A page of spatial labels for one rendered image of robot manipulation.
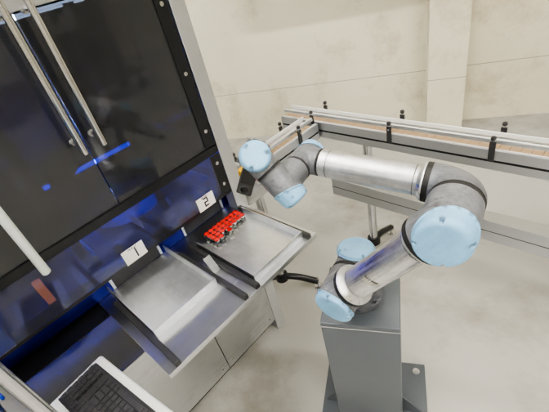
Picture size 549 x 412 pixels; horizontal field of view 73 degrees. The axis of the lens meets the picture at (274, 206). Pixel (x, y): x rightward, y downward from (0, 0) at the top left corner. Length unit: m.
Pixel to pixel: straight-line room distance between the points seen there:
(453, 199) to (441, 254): 0.11
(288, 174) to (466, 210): 0.40
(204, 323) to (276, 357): 0.97
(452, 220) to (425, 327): 1.51
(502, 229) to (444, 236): 1.25
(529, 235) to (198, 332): 1.47
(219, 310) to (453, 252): 0.78
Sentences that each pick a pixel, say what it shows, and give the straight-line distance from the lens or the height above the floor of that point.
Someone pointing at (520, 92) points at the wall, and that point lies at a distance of 4.19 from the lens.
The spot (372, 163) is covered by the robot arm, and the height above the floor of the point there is 1.33.
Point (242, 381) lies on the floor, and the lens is 2.17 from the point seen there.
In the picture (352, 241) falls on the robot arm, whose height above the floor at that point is 1.01.
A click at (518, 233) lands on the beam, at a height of 0.53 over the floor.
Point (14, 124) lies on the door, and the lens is 1.21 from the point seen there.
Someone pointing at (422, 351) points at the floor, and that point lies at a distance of 2.15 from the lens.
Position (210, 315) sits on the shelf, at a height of 0.88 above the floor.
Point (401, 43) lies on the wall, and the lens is 3.86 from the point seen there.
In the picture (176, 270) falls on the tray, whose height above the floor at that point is 0.88.
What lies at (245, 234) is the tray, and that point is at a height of 0.88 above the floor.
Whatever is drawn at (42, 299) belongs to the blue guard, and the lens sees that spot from 1.38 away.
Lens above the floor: 1.81
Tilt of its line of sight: 35 degrees down
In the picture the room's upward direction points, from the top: 15 degrees counter-clockwise
